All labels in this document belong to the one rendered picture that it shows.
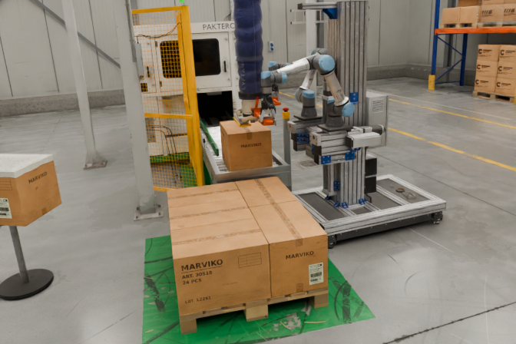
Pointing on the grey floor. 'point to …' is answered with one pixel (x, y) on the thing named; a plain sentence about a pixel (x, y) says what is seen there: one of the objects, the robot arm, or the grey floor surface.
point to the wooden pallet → (256, 309)
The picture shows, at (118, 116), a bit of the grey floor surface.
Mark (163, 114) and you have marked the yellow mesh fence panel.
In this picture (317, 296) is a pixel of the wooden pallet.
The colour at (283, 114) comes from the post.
